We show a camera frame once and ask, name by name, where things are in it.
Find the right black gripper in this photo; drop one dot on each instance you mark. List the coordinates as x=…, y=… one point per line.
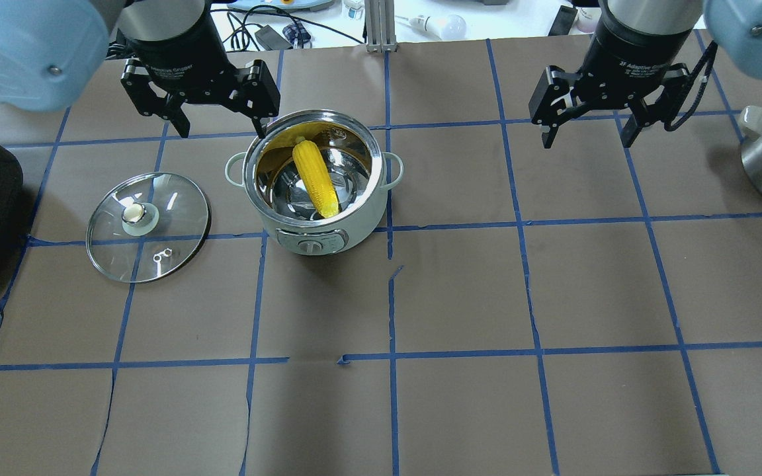
x=634, y=54

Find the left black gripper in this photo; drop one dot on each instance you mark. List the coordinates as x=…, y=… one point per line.
x=179, y=49

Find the yellow toy corn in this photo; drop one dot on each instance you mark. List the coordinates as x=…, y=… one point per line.
x=312, y=169

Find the glass pot lid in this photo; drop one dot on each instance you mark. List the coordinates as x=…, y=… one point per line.
x=147, y=227

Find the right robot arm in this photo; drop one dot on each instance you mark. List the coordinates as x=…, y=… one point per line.
x=732, y=26

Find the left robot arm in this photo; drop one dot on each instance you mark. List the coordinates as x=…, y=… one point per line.
x=50, y=50

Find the small black power brick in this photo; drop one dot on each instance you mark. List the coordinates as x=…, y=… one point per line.
x=270, y=40

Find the black smartphone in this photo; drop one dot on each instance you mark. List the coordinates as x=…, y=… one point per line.
x=563, y=21

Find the white purple cup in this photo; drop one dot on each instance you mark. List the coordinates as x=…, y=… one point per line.
x=587, y=19

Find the aluminium frame post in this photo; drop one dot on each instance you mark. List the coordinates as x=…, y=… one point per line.
x=380, y=26

